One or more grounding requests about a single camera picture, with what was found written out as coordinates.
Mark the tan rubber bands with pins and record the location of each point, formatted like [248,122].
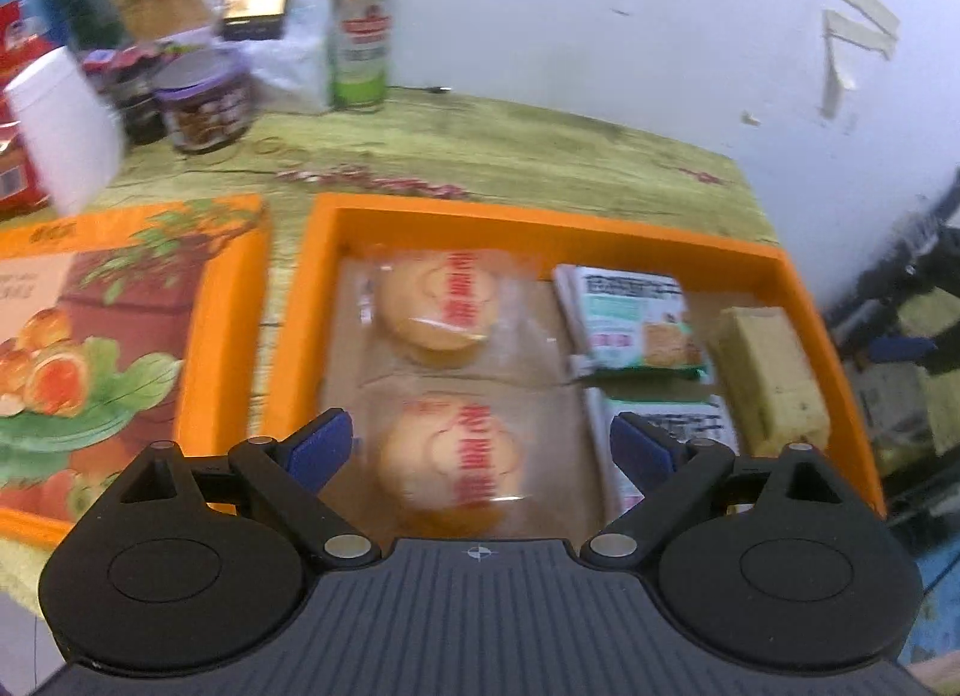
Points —
[270,147]

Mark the green white biscuit packet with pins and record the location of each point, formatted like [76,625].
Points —
[637,321]
[675,422]

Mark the white plastic bag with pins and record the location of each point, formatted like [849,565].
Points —
[292,73]

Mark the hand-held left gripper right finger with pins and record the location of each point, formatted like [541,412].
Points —
[641,445]

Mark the clear container with red lid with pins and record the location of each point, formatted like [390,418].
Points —
[127,96]

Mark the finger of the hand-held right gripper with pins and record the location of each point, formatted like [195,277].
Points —
[904,349]

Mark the white cylinder container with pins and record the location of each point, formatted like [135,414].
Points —
[64,133]

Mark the green white beer can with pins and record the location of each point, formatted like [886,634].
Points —
[361,43]

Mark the brown jar with purple lid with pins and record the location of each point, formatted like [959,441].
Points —
[202,111]

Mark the yellow cake slice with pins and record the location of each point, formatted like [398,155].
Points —
[772,373]

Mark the green wood-print desktop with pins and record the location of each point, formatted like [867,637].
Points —
[525,141]

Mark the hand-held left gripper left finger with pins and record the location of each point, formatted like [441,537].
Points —
[322,445]

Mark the round pastry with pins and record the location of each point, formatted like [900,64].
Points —
[442,306]
[450,463]

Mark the red snack packet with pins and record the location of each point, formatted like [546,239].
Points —
[15,167]

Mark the orange gift box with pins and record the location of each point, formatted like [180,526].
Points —
[135,336]
[525,223]

